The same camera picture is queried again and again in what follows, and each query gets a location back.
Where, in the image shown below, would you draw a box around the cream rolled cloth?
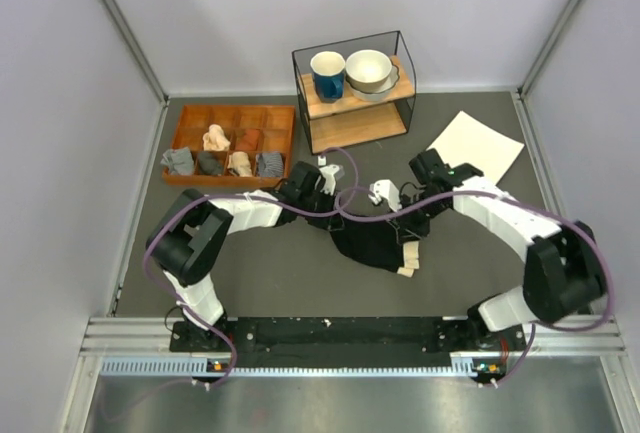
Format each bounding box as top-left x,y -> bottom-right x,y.
228,151 -> 253,177
202,124 -> 231,151

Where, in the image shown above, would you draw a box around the purple cable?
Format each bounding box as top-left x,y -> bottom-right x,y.
337,185 -> 614,389
142,146 -> 401,394

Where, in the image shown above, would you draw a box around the white scalloped dish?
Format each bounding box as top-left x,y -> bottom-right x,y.
347,65 -> 399,102

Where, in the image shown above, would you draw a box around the white square plate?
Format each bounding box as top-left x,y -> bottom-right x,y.
427,111 -> 524,184

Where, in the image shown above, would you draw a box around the blue ceramic mug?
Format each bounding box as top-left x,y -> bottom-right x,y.
310,51 -> 346,103

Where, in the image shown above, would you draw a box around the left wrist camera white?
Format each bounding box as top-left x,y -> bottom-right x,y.
317,155 -> 345,195

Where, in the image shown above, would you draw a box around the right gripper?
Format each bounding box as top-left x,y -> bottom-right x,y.
387,191 -> 447,244

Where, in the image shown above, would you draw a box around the grey slotted cable duct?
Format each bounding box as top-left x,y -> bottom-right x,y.
100,357 -> 502,378

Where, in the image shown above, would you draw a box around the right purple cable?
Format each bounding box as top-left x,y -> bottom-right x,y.
337,185 -> 614,389

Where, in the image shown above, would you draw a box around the wooden compartment organizer tray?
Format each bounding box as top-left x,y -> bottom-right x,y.
162,104 -> 295,188

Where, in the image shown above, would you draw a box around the cream ceramic bowl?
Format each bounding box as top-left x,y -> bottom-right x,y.
346,49 -> 393,93

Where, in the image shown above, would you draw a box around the orange rolled cloth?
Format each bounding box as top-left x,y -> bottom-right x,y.
234,129 -> 263,152

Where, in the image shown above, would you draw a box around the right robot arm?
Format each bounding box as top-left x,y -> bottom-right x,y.
373,149 -> 607,349

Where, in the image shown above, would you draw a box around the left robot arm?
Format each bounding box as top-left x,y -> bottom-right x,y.
143,162 -> 344,352

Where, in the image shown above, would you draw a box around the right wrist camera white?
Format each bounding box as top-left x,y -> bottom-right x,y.
369,179 -> 402,212

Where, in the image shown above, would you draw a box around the black underwear cream waistband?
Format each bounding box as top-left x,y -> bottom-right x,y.
329,219 -> 421,278

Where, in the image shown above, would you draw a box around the blue striped rolled cloth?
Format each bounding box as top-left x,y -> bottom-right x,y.
256,151 -> 284,178

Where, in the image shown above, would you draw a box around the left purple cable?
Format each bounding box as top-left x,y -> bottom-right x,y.
142,146 -> 401,394

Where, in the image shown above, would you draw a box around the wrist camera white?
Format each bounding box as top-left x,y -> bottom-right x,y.
317,155 -> 345,195
369,179 -> 402,212

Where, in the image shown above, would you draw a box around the black wire wooden shelf rack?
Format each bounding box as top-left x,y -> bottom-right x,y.
291,30 -> 417,154

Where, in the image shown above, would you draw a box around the aluminium frame rail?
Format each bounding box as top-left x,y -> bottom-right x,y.
80,315 -> 625,359

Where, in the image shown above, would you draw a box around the grey striped rolled cloth left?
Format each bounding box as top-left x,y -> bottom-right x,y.
160,147 -> 195,176

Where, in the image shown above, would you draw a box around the cream rolled cloth lower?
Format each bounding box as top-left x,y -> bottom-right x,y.
228,151 -> 253,177

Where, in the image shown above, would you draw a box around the cream rolled cloth upper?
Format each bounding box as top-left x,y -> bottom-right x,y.
202,124 -> 231,151

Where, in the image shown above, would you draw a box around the dark grey rolled cloth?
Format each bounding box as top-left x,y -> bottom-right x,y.
197,151 -> 224,176

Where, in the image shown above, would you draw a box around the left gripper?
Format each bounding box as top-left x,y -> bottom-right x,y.
298,184 -> 343,230

